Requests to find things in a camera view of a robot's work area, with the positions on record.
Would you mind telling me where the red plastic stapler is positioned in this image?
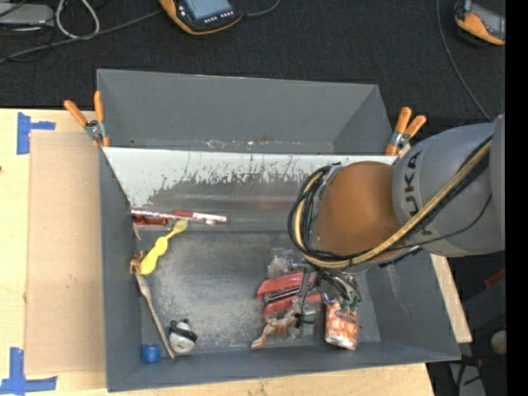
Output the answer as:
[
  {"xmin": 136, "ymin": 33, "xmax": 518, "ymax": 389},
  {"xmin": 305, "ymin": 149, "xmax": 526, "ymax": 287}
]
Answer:
[{"xmin": 256, "ymin": 271, "xmax": 323, "ymax": 318}]

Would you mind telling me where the clear shiny plastic thing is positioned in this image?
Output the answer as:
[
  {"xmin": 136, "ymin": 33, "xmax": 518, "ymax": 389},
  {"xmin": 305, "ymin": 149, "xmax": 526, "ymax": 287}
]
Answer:
[{"xmin": 266, "ymin": 247, "xmax": 300, "ymax": 279}]

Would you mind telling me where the orange and white packet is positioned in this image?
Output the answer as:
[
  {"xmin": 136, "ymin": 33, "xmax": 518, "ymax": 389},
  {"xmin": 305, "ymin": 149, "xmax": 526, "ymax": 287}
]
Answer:
[{"xmin": 323, "ymin": 300, "xmax": 360, "ymax": 351}]

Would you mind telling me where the tan toy horse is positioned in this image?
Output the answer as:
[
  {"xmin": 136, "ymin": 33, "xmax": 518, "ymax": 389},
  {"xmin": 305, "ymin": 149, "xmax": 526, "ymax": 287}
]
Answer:
[{"xmin": 250, "ymin": 309, "xmax": 303, "ymax": 351}]

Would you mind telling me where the grey metal bin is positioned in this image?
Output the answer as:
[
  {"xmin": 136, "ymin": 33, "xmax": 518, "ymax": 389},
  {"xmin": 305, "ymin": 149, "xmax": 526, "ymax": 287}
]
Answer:
[{"xmin": 95, "ymin": 68, "xmax": 463, "ymax": 394}]

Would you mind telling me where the black and white toy panda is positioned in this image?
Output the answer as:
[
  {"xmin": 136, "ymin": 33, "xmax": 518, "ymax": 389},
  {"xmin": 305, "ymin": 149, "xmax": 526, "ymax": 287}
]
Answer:
[{"xmin": 167, "ymin": 318, "xmax": 199, "ymax": 356}]

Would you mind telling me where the red and white flat packet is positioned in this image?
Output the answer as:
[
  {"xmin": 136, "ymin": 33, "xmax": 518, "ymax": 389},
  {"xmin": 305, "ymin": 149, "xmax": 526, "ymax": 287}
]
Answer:
[{"xmin": 130, "ymin": 209, "xmax": 229, "ymax": 227}]

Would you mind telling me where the wooden spoon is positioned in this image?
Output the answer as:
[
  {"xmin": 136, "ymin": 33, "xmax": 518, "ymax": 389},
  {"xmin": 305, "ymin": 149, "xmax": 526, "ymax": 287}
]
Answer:
[{"xmin": 134, "ymin": 271, "xmax": 177, "ymax": 360}]

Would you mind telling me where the yellow plastic spoon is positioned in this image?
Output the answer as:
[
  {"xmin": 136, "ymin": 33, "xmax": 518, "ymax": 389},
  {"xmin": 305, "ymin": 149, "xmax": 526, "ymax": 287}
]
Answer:
[{"xmin": 139, "ymin": 219, "xmax": 189, "ymax": 276}]

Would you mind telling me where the blue plastic cap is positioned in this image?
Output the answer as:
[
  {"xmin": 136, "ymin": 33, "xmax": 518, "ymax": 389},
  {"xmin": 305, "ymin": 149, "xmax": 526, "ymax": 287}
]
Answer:
[{"xmin": 139, "ymin": 343, "xmax": 163, "ymax": 365}]

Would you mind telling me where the small tan toy animal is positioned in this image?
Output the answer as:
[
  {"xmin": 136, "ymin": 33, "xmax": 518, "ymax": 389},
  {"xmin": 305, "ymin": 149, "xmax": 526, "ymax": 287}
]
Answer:
[{"xmin": 129, "ymin": 249, "xmax": 146, "ymax": 276}]

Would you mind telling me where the brown cardboard board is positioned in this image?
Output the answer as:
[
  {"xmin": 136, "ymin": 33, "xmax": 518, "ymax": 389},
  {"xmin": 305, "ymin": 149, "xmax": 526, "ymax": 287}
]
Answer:
[{"xmin": 23, "ymin": 130, "xmax": 109, "ymax": 377}]

